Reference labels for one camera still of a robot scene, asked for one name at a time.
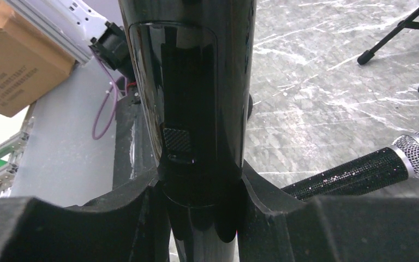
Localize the aluminium frame rail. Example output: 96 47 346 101
0 103 36 198

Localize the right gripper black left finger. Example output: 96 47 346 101
0 170 170 261

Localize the brown cardboard box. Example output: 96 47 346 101
0 1 75 117

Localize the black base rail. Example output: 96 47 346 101
112 92 155 189

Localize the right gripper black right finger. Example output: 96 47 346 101
238 164 419 261

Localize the black tripod shock-mount stand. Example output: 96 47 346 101
357 7 419 66

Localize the glitter black microphone silver head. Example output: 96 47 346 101
282 132 419 201

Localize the black microphone orange end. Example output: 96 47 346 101
119 1 256 261

